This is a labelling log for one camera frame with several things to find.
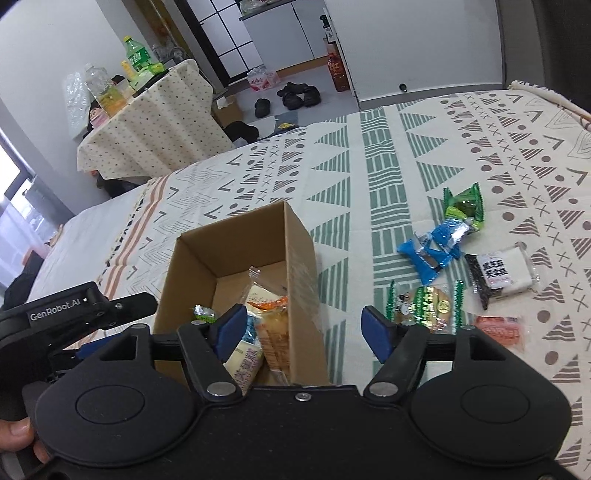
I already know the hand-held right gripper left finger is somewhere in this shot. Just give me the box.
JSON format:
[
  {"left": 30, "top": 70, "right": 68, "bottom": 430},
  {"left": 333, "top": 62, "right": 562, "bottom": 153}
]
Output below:
[{"left": 92, "top": 304, "right": 249, "bottom": 398}]

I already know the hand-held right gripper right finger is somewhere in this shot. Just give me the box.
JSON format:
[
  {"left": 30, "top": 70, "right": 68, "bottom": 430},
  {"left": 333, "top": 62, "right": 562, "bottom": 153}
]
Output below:
[{"left": 361, "top": 305, "right": 515, "bottom": 398}]

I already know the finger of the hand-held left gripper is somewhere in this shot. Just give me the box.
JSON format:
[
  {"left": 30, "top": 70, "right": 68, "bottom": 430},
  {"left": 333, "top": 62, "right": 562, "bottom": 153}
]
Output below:
[
  {"left": 108, "top": 292, "right": 158, "bottom": 324},
  {"left": 51, "top": 339, "right": 109, "bottom": 370}
]

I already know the long purple snack packet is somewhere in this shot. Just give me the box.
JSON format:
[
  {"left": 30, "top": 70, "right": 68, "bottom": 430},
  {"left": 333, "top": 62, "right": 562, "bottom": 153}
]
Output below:
[{"left": 224, "top": 318, "right": 265, "bottom": 393}]

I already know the orange bread packet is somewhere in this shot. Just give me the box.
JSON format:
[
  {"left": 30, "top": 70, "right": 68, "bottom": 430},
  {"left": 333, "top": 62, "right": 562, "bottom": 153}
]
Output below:
[{"left": 247, "top": 267, "right": 296, "bottom": 385}]

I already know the green and yellow snack packet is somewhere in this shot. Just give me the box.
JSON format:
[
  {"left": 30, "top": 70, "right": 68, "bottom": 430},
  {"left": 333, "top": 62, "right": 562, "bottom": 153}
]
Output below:
[{"left": 387, "top": 281, "right": 465, "bottom": 334}]

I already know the blue snack packet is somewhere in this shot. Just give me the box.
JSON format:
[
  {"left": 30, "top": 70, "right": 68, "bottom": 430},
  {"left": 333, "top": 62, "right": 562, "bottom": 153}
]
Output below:
[
  {"left": 398, "top": 233, "right": 462, "bottom": 286},
  {"left": 431, "top": 217, "right": 478, "bottom": 245}
]

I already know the brown cardboard box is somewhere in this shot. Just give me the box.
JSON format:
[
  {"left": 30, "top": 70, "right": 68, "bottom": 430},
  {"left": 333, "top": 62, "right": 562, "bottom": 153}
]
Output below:
[{"left": 152, "top": 200, "right": 333, "bottom": 388}]

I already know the pink red snack packet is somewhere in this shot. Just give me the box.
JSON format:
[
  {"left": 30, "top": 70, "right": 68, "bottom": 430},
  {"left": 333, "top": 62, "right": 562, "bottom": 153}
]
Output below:
[{"left": 475, "top": 315, "right": 527, "bottom": 352}]

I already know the white and black snack packet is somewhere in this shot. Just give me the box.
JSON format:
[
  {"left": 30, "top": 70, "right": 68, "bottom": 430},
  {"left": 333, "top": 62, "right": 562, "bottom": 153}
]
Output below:
[{"left": 464, "top": 244, "right": 541, "bottom": 311}]

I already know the dark green snack packet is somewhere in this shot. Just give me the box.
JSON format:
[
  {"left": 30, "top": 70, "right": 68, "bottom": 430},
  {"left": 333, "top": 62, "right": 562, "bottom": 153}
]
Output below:
[
  {"left": 445, "top": 208, "right": 486, "bottom": 232},
  {"left": 443, "top": 184, "right": 482, "bottom": 217}
]

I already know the person's left hand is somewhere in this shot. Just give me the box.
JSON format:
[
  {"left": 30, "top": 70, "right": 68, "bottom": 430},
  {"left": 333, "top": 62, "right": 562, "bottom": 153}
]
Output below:
[{"left": 0, "top": 418, "right": 47, "bottom": 468}]

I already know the white bed sheet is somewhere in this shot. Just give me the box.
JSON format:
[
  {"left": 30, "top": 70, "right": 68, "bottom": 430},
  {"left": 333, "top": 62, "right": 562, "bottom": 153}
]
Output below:
[{"left": 28, "top": 182, "right": 158, "bottom": 303}]

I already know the round table with dotted cloth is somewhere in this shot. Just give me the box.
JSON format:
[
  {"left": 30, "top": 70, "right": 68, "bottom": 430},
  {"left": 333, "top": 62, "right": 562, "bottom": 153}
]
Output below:
[{"left": 76, "top": 59, "right": 236, "bottom": 182}]

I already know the patterned bed blanket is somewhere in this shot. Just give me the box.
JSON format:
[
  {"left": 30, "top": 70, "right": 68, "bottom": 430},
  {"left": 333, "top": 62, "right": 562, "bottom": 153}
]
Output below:
[{"left": 99, "top": 80, "right": 591, "bottom": 480}]

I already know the cartoon figure doll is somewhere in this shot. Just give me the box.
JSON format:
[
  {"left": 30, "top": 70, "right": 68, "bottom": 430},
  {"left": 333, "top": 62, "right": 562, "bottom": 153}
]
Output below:
[{"left": 88, "top": 102, "right": 110, "bottom": 136}]

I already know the black bag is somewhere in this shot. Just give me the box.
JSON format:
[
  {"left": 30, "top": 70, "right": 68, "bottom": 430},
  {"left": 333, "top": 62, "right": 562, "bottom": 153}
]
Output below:
[{"left": 224, "top": 121, "right": 260, "bottom": 144}]

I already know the clear plastic wrapped board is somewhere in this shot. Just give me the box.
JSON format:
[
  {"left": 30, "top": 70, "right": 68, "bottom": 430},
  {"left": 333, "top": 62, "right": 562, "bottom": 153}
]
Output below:
[{"left": 62, "top": 71, "right": 93, "bottom": 139}]

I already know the clear bottle with yellow drink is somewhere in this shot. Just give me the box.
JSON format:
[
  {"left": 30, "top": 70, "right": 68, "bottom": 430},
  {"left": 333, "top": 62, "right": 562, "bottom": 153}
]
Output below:
[{"left": 84, "top": 64, "right": 125, "bottom": 117}]

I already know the small cardboard box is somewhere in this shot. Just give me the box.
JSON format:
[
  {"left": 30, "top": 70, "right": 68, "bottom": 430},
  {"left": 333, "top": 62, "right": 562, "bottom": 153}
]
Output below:
[{"left": 215, "top": 95, "right": 242, "bottom": 128}]

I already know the green soda bottle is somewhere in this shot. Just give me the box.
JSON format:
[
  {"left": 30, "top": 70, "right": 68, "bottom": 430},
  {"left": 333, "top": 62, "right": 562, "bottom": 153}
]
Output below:
[{"left": 122, "top": 36, "right": 153, "bottom": 73}]

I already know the red plastic bag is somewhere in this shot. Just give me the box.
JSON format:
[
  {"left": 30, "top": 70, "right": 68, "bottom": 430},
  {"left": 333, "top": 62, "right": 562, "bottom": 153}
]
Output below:
[{"left": 247, "top": 66, "right": 281, "bottom": 92}]

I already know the red drink bottle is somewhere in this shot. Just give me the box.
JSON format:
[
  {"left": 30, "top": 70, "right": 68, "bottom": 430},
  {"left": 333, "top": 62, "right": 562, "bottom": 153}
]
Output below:
[{"left": 327, "top": 41, "right": 350, "bottom": 93}]

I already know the frosted sliding door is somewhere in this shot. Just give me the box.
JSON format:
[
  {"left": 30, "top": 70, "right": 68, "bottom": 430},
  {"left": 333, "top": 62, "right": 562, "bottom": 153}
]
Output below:
[{"left": 173, "top": 0, "right": 259, "bottom": 87}]

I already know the grey kitchen cabinet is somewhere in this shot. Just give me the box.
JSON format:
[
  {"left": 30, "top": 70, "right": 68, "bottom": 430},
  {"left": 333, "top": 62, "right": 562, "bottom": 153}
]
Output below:
[{"left": 240, "top": 0, "right": 331, "bottom": 71}]

